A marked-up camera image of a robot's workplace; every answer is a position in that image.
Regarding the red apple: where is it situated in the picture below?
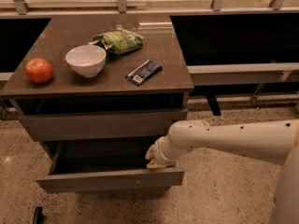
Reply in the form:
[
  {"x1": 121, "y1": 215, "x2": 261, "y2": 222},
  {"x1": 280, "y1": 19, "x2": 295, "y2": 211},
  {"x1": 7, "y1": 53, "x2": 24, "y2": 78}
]
[{"x1": 25, "y1": 58, "x2": 54, "y2": 84}]

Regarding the white ceramic bowl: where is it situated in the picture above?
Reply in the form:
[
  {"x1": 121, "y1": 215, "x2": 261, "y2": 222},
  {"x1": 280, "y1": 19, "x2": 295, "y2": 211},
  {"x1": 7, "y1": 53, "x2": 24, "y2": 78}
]
[{"x1": 65, "y1": 45, "x2": 107, "y2": 77}]

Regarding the grey wall rail bench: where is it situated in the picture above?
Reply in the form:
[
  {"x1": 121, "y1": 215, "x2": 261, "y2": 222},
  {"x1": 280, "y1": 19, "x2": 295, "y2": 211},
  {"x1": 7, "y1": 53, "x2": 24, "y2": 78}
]
[{"x1": 188, "y1": 63, "x2": 299, "y2": 105}]

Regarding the grey drawer cabinet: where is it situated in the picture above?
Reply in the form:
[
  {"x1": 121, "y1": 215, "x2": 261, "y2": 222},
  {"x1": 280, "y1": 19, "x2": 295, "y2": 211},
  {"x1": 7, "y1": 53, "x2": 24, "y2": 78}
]
[{"x1": 1, "y1": 16, "x2": 193, "y2": 193}]

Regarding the green chip bag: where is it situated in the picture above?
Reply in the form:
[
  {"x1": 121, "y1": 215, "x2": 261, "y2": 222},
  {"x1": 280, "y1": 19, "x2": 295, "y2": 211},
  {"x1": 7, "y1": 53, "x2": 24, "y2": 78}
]
[{"x1": 88, "y1": 30, "x2": 143, "y2": 55}]

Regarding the dark blue snack packet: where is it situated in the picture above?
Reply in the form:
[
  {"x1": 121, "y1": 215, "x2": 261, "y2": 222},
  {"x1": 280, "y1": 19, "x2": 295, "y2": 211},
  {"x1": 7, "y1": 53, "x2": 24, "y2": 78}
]
[{"x1": 126, "y1": 60, "x2": 163, "y2": 87}]

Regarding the black object on floor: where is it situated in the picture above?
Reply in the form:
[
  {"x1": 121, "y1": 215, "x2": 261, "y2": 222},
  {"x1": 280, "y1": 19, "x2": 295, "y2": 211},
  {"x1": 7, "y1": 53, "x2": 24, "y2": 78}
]
[{"x1": 32, "y1": 206, "x2": 43, "y2": 224}]

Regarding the grey drawer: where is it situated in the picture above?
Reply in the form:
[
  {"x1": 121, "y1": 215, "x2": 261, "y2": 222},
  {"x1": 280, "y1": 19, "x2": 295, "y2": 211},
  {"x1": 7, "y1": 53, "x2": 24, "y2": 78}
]
[
  {"x1": 36, "y1": 136, "x2": 184, "y2": 193},
  {"x1": 20, "y1": 108, "x2": 187, "y2": 141}
]

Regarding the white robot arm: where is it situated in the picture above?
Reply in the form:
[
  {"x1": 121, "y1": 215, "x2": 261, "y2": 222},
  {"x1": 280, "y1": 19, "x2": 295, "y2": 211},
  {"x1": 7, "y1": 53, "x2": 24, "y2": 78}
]
[{"x1": 145, "y1": 119, "x2": 299, "y2": 224}]

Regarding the grey top drawer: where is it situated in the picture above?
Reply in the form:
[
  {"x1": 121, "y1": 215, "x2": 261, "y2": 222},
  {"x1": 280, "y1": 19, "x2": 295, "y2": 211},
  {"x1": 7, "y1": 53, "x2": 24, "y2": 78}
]
[{"x1": 20, "y1": 108, "x2": 187, "y2": 141}]

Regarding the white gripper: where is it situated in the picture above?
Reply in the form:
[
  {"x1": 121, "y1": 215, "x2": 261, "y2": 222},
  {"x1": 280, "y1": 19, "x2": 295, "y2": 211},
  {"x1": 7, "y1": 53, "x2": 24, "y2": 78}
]
[{"x1": 145, "y1": 136, "x2": 178, "y2": 169}]

